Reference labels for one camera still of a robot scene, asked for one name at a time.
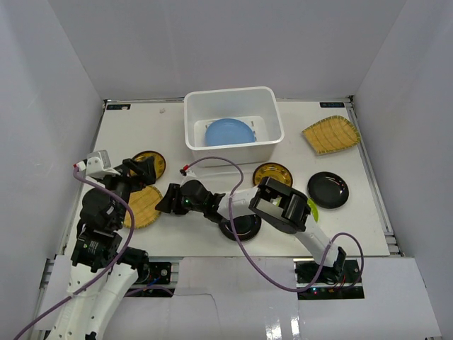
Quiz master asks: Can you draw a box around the round bamboo woven plate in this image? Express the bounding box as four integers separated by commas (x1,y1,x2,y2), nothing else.
129,186,163,230

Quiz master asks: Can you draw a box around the white plastic bin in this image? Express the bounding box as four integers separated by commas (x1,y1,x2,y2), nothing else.
184,86,285,168

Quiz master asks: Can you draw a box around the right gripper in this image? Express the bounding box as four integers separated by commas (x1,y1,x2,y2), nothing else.
156,184,205,215

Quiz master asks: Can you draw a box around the lime green plate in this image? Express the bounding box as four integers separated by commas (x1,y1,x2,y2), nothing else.
307,198,319,222

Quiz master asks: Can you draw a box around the black glossy bowl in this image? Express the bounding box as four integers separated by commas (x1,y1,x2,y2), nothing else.
307,171,350,210

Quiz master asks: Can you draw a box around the black flat plate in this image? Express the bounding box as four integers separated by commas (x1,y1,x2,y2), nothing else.
219,215,262,242

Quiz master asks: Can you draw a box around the yellow patterned plate right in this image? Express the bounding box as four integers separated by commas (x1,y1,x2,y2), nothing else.
252,162,293,187

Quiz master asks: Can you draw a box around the yellow patterned plate left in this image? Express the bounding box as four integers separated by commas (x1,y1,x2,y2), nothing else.
132,151,166,181

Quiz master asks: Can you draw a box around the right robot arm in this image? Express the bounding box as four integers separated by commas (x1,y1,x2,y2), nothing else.
156,177,346,283

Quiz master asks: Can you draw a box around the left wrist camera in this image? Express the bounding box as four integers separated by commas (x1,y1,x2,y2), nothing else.
74,150,120,179

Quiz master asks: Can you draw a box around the blue plate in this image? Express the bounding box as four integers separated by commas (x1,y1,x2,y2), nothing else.
205,118,255,147

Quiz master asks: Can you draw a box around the yellow patterned plate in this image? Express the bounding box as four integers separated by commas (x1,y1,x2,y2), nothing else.
132,151,166,181
252,162,293,187

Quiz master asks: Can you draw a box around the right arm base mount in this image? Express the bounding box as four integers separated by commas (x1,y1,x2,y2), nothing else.
294,259,365,301

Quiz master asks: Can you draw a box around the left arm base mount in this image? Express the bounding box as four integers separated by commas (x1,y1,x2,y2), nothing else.
125,261,175,298

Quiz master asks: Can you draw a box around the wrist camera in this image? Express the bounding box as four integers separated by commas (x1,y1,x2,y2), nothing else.
74,150,120,179
180,169,198,185

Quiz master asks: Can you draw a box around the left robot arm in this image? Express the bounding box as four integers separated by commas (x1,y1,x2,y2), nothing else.
48,150,157,339

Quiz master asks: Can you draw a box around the fan-shaped bamboo woven tray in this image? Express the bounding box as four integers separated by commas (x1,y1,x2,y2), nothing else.
302,115,361,155

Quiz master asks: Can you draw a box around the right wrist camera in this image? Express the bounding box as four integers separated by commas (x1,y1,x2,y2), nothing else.
180,169,198,185

